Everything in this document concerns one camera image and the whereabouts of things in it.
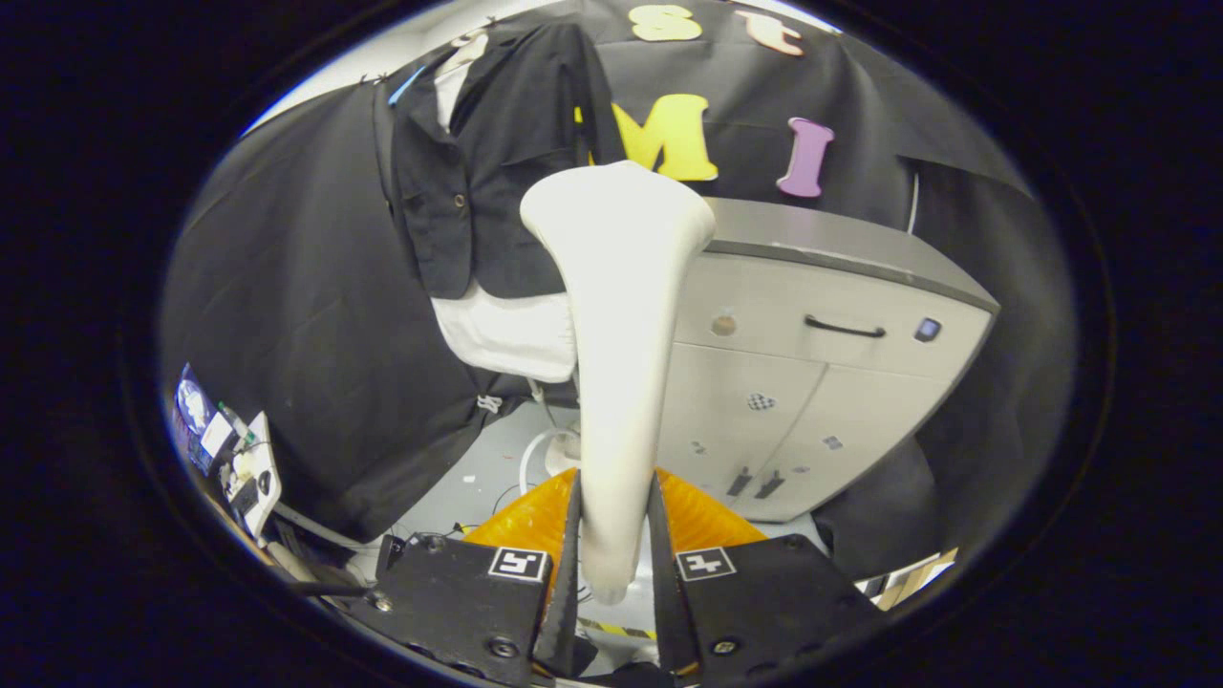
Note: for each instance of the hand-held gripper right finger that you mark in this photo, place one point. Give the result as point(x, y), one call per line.
point(764, 602)

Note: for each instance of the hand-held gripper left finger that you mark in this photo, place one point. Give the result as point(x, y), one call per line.
point(459, 612)

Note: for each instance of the white shirt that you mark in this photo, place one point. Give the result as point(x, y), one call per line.
point(506, 334)

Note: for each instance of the black suit jacket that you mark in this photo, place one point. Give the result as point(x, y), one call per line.
point(506, 191)

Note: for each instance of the yellow black floor tape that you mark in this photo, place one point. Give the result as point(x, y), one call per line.
point(621, 631)

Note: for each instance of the tan and white board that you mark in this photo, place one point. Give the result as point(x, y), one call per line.
point(917, 578)

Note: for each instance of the grey cabinet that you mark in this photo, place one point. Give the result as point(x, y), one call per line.
point(860, 411)

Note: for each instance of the white board with parts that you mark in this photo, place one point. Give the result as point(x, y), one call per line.
point(258, 478)

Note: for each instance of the round brass drawer lock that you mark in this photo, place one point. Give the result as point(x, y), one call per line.
point(723, 325)

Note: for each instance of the green pen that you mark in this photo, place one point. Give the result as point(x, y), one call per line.
point(234, 420)

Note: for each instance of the small dark square device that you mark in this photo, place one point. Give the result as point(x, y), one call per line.
point(928, 330)

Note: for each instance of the black backdrop cloth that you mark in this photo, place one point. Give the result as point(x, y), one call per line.
point(306, 287)

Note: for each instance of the white mannequin hanger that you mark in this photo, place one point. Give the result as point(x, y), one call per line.
point(470, 40)

